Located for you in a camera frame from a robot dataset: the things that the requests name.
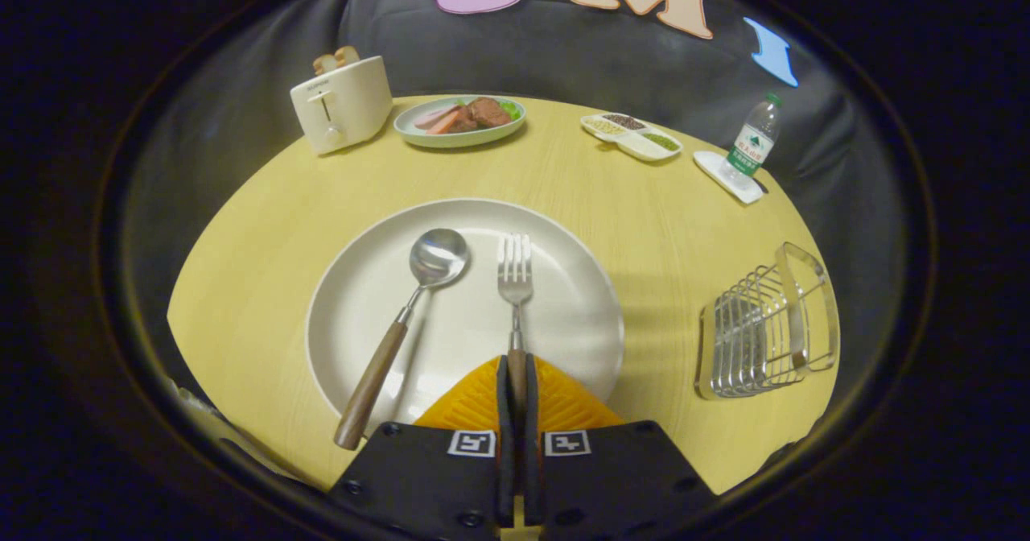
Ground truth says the green plate with food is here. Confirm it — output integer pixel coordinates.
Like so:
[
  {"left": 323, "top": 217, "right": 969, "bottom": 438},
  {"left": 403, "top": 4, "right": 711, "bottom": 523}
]
[{"left": 393, "top": 95, "right": 527, "bottom": 150}]

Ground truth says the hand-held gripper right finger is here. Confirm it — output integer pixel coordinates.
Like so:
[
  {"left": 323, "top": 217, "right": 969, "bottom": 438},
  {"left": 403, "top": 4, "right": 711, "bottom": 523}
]
[{"left": 523, "top": 353, "right": 719, "bottom": 540}]

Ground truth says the cream toaster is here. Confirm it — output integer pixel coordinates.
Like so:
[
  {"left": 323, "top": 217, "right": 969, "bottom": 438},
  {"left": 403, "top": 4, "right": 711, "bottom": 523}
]
[{"left": 290, "top": 55, "right": 394, "bottom": 156}]

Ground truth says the large white plate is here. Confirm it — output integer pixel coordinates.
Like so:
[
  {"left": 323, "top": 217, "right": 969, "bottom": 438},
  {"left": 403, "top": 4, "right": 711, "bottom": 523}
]
[{"left": 305, "top": 197, "right": 626, "bottom": 437}]

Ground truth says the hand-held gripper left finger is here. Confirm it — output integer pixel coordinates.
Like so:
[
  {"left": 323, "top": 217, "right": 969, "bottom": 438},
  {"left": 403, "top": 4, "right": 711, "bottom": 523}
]
[{"left": 328, "top": 354, "right": 517, "bottom": 539}]

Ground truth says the plastic water bottle green label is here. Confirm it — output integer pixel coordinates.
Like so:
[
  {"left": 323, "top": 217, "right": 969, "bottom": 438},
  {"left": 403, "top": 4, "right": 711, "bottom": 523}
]
[{"left": 722, "top": 93, "right": 784, "bottom": 191}]

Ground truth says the small white rectangular tray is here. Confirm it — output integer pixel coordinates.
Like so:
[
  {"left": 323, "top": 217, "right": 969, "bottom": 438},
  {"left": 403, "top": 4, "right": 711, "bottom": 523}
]
[{"left": 693, "top": 151, "right": 766, "bottom": 204}]

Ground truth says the wooden-handled metal spoon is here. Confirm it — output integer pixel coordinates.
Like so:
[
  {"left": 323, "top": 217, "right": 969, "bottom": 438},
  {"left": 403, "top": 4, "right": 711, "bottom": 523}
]
[{"left": 334, "top": 228, "right": 471, "bottom": 451}]

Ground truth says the metal wire rack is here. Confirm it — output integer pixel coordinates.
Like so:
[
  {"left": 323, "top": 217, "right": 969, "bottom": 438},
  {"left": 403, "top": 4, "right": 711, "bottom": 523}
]
[{"left": 695, "top": 242, "right": 838, "bottom": 400}]

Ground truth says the white divided condiment dish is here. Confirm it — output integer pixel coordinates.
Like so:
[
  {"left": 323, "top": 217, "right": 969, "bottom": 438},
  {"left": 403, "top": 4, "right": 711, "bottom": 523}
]
[{"left": 580, "top": 113, "right": 684, "bottom": 162}]

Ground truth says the wooden-handled metal fork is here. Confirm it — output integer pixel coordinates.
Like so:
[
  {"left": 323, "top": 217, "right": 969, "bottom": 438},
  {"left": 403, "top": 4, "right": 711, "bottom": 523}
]
[{"left": 496, "top": 233, "right": 534, "bottom": 437}]

